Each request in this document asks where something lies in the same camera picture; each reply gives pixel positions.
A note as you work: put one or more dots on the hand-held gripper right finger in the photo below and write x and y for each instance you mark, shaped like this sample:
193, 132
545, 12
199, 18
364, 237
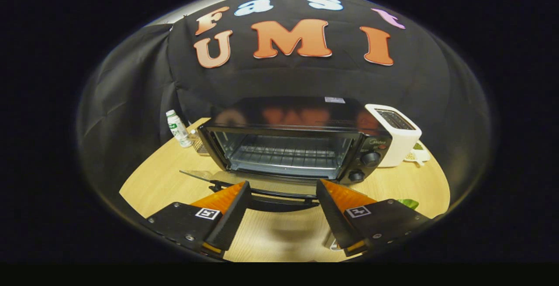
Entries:
334, 216

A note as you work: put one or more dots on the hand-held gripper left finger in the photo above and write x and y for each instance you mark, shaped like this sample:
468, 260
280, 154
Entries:
233, 216

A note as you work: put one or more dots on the lettuce bun sandwich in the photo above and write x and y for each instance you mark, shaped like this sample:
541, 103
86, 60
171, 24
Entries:
408, 203

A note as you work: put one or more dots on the black toaster oven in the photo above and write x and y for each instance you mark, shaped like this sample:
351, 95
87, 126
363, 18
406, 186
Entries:
305, 115

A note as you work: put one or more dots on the white pop-up toaster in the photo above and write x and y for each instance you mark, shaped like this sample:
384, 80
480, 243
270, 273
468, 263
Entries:
399, 144

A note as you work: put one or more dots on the white plate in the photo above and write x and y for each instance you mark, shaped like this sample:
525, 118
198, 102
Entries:
332, 244

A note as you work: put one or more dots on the small clear container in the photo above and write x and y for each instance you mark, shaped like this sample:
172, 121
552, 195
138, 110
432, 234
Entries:
199, 145

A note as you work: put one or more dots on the white plastic bottle green label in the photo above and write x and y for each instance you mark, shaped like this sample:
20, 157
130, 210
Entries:
178, 129

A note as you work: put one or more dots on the small white dish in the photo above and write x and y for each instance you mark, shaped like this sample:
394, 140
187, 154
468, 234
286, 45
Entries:
421, 156

